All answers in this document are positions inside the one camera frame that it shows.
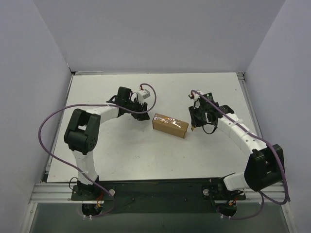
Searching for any brown cardboard express box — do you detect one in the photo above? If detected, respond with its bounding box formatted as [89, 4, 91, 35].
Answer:
[152, 113, 189, 138]

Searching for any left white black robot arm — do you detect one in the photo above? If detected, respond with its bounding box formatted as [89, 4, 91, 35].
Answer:
[64, 87, 150, 200]

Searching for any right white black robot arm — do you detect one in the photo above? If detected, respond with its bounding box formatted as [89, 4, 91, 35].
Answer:
[189, 90, 284, 192]

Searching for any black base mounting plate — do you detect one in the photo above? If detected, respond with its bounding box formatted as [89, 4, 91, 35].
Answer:
[71, 178, 246, 216]

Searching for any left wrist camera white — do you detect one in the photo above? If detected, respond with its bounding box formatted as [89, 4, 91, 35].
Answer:
[136, 89, 150, 102]

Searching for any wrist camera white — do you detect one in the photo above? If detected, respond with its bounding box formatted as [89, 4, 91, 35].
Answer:
[188, 92, 200, 109]
[136, 89, 150, 102]

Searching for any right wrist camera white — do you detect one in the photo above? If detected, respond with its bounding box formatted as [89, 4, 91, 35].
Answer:
[188, 92, 200, 109]

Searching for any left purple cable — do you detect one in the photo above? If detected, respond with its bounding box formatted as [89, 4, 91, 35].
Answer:
[37, 83, 157, 218]

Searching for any purple cable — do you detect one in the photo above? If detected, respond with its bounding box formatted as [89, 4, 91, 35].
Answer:
[37, 83, 157, 218]
[190, 89, 291, 220]

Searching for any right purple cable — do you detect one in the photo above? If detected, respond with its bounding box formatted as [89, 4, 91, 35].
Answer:
[190, 89, 291, 220]

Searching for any aluminium front rail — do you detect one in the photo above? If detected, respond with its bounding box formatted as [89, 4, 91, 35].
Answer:
[29, 182, 291, 204]

